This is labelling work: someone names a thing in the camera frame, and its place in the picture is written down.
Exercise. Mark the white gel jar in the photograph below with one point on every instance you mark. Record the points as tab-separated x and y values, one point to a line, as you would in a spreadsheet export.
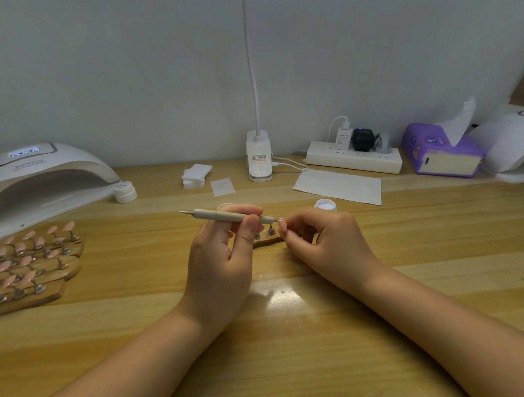
325	204

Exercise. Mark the white power strip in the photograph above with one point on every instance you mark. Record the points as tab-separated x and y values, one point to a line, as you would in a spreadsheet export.
353	157

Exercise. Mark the grey dotting pen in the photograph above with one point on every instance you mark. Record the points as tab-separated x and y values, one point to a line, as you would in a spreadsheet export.
211	215

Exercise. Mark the grey plug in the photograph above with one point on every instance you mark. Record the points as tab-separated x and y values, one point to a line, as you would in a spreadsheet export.
383	143

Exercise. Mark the person's right forearm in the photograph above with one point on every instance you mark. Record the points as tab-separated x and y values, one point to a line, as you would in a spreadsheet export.
469	338

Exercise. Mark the white paper sheet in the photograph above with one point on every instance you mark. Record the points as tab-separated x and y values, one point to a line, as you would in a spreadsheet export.
337	187

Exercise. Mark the white tissue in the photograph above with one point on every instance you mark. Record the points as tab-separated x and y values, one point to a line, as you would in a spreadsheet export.
461	121

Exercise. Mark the wooden stands with pink nails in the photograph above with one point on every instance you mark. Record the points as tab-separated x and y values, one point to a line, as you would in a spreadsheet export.
25	269

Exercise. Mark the person's left hand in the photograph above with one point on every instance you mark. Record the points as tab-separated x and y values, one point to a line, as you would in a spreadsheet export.
218	275

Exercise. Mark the wooden nail holder strip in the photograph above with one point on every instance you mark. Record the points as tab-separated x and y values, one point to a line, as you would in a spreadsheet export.
267	240

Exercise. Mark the stack of white cotton pads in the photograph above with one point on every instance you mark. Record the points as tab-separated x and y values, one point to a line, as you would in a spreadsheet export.
197	175

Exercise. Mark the white jar lid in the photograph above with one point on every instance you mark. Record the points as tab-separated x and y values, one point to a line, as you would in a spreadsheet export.
224	206

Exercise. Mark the white charger plug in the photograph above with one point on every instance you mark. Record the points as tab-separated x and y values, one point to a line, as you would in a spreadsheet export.
343	138

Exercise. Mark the purple tissue box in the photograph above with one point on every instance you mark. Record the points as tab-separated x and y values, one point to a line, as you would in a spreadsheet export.
425	147

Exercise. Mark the person's left forearm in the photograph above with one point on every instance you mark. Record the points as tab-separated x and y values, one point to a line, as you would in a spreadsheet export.
100	382

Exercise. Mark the black plug adapter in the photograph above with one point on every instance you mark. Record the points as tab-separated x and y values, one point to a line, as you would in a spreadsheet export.
363	139

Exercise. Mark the white nail lamp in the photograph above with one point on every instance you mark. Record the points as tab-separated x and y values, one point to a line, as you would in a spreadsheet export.
38	174
513	143

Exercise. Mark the person's right hand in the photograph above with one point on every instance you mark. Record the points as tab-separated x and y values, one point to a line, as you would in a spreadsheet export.
335	249

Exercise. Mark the small closed white jar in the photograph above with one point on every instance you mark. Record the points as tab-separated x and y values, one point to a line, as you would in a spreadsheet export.
125	192

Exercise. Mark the white desk lamp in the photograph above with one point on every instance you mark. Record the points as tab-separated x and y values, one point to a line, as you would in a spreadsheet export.
259	157

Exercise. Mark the small white paper square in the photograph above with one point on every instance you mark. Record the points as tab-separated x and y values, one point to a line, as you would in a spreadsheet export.
223	186

